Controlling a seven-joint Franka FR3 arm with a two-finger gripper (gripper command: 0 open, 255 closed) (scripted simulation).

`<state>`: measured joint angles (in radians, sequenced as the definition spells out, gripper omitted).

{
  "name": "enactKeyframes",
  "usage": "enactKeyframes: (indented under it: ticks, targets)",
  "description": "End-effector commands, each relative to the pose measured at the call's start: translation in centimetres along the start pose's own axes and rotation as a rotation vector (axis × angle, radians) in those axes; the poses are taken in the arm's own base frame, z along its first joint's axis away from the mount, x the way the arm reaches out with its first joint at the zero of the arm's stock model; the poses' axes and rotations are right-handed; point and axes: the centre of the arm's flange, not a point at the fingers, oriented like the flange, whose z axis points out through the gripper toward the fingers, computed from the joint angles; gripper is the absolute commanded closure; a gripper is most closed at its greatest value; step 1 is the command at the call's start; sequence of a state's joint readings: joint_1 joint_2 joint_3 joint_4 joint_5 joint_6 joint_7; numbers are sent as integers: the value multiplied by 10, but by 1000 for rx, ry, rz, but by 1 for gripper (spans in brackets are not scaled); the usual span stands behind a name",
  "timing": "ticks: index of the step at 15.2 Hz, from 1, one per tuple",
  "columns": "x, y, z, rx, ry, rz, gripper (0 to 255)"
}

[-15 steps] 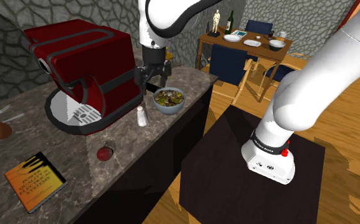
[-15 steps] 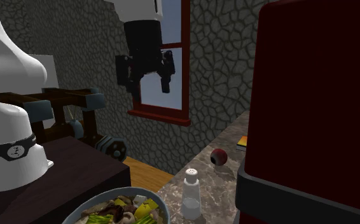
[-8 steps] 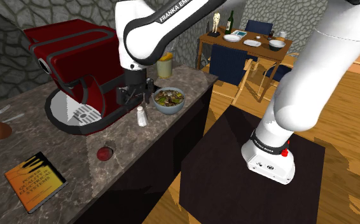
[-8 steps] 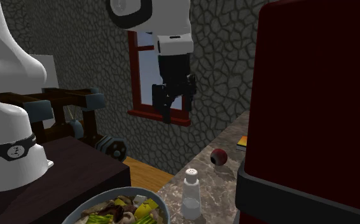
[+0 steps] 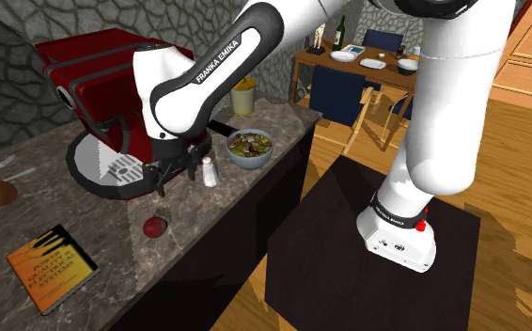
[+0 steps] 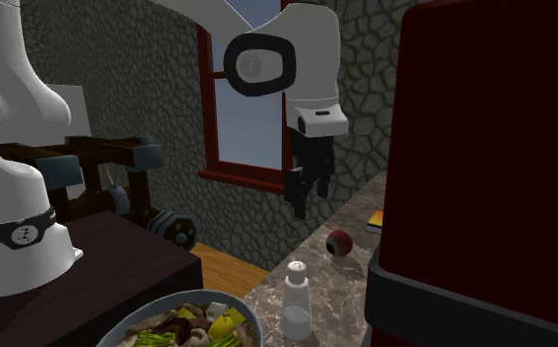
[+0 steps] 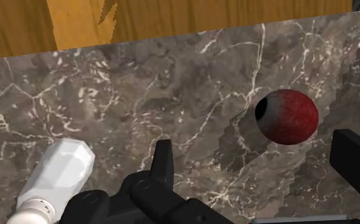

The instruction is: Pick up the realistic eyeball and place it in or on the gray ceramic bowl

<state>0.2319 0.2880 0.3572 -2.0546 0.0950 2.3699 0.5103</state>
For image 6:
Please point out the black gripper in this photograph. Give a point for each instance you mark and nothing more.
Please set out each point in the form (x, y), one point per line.
(310, 149)

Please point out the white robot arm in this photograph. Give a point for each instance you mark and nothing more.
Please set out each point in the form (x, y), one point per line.
(14, 144)

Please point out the red ball with black spot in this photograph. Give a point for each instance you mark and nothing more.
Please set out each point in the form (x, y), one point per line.
(340, 242)

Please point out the orange and yellow book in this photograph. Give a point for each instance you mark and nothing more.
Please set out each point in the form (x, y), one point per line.
(376, 222)

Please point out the red framed window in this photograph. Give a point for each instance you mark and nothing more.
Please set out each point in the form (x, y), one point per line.
(248, 125)

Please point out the white salt shaker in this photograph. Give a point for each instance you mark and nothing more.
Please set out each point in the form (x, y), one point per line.
(296, 307)

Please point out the dark red and black appliance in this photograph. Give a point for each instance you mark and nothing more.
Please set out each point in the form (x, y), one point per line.
(490, 168)

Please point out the wooden bench with blue pads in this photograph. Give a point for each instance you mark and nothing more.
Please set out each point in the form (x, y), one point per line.
(130, 158)

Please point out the grey bowl of food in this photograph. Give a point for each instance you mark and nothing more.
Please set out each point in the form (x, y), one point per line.
(183, 326)

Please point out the dark robot stand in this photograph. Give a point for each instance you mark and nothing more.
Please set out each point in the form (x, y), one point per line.
(115, 269)

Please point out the white box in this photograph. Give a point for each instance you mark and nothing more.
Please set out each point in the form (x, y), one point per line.
(78, 108)

